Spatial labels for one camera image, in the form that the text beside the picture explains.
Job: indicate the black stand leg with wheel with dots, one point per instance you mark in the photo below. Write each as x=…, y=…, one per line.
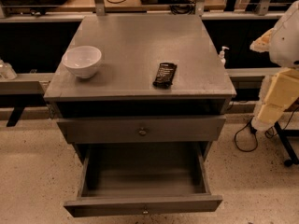
x=284, y=135

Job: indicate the grey wooden drawer cabinet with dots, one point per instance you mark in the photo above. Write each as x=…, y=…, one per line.
x=133, y=47

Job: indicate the grey drawer with knob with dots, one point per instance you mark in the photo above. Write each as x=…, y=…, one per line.
x=141, y=129
x=140, y=179

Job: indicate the black snack bar packet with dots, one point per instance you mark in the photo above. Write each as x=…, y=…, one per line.
x=165, y=75

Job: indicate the grey top drawer with knob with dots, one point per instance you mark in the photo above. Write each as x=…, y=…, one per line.
x=141, y=129

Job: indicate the white pump dispenser bottle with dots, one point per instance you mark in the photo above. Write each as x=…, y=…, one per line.
x=222, y=54

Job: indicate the white ceramic bowl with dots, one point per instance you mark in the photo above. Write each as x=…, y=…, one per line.
x=82, y=61

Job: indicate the clear plastic bottle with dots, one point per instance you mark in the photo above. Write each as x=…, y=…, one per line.
x=6, y=71

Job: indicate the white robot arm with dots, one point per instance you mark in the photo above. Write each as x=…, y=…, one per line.
x=282, y=41

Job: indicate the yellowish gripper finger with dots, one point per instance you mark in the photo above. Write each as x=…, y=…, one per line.
x=262, y=44

